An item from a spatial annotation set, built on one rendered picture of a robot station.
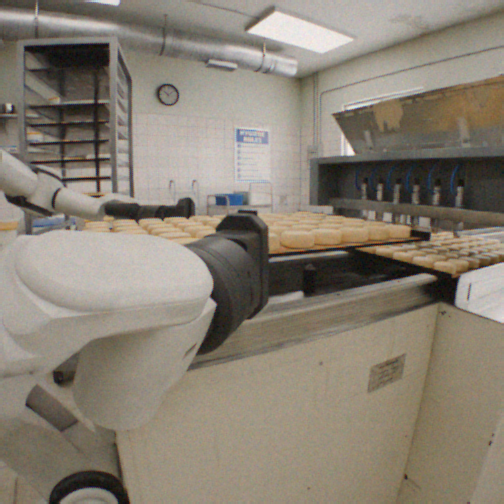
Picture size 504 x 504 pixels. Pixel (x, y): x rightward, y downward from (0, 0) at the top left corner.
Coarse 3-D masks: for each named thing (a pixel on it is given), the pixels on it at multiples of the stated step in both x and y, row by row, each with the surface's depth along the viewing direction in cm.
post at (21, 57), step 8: (24, 56) 132; (24, 64) 133; (24, 72) 134; (24, 80) 135; (24, 96) 136; (24, 112) 137; (24, 120) 138; (24, 128) 138; (24, 136) 139; (24, 144) 139; (24, 152) 140; (24, 160) 141; (24, 216) 146; (32, 224) 149
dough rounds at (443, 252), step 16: (432, 240) 102; (448, 240) 103; (464, 240) 103; (480, 240) 107; (496, 240) 104; (400, 256) 80; (416, 256) 82; (432, 256) 78; (448, 256) 79; (464, 256) 81; (480, 256) 78; (496, 256) 78; (448, 272) 68; (464, 272) 70
